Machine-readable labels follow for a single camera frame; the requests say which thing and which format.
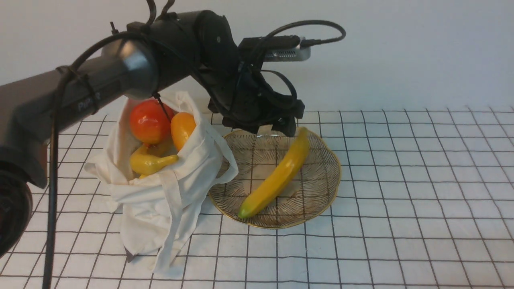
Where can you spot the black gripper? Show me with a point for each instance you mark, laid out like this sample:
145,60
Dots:
252,103

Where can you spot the white grid tablecloth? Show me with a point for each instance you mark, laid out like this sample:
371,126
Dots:
425,201

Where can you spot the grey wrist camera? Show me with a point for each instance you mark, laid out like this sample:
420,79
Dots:
284,48

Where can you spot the curved yellow banana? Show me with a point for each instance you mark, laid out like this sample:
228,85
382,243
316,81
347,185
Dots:
150,158

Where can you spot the red-orange tomato fruit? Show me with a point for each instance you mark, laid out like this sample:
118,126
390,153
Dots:
150,122

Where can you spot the white cloth bag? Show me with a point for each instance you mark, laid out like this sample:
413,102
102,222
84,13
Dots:
160,212

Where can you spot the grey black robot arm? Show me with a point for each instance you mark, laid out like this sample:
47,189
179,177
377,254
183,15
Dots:
139,63

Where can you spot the orange-yellow mango fruit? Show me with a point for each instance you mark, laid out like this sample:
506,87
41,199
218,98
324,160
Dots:
182,126

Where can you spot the glass plate with gold rim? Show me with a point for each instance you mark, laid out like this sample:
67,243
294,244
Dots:
312,190

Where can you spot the long yellow banana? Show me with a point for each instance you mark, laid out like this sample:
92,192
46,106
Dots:
279,179

